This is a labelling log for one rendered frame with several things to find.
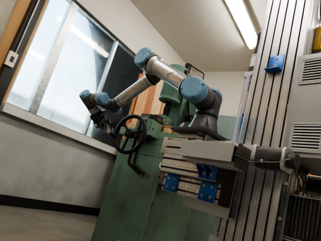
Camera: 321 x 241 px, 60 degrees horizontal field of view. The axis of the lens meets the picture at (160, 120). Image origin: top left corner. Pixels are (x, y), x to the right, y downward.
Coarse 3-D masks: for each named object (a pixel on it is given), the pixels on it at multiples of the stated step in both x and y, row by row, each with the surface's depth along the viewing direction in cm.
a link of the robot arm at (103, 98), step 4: (100, 92) 172; (92, 96) 172; (96, 96) 170; (100, 96) 168; (104, 96) 170; (92, 100) 172; (96, 100) 170; (100, 100) 168; (104, 100) 170; (108, 100) 173; (92, 104) 175; (96, 104) 173; (100, 104) 171; (104, 104) 171; (108, 104) 176; (104, 108) 178
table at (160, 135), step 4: (120, 128) 226; (124, 128) 224; (128, 128) 222; (132, 128) 219; (120, 132) 225; (124, 132) 222; (148, 132) 197; (152, 132) 197; (160, 132) 203; (164, 132) 202; (168, 132) 200; (148, 136) 202; (152, 136) 198; (156, 136) 201; (160, 136) 202; (164, 136) 200; (168, 136) 199; (172, 136) 197; (176, 136) 195
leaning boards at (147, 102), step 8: (144, 72) 392; (160, 80) 419; (152, 88) 405; (160, 88) 419; (144, 96) 384; (152, 96) 406; (136, 104) 370; (144, 104) 385; (152, 104) 403; (160, 104) 425; (136, 112) 371; (144, 112) 391; (152, 112) 403; (160, 112) 420; (128, 120) 363; (136, 120) 371; (120, 144) 354
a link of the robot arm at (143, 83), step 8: (144, 80) 171; (152, 80) 169; (128, 88) 176; (136, 88) 173; (144, 88) 173; (120, 96) 177; (128, 96) 176; (136, 96) 178; (112, 104) 178; (120, 104) 179; (112, 112) 183
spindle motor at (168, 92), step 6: (174, 66) 229; (180, 66) 229; (168, 84) 226; (162, 90) 229; (168, 90) 224; (174, 90) 225; (162, 96) 225; (168, 96) 223; (174, 96) 224; (180, 96) 228; (162, 102) 236; (174, 102) 227
